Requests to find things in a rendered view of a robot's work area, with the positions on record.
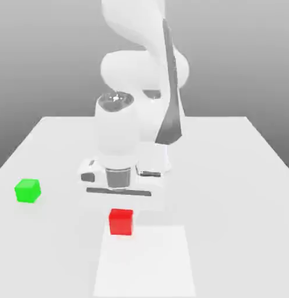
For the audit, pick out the small red cube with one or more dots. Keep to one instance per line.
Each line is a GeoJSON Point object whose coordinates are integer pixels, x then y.
{"type": "Point", "coordinates": [120, 222]}

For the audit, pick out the small green cube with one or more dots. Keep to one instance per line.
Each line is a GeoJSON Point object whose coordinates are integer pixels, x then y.
{"type": "Point", "coordinates": [27, 191]}

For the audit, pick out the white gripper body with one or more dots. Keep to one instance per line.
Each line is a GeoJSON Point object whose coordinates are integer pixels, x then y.
{"type": "Point", "coordinates": [118, 191]}

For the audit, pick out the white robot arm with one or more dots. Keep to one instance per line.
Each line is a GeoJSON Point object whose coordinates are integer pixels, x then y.
{"type": "Point", "coordinates": [116, 132]}

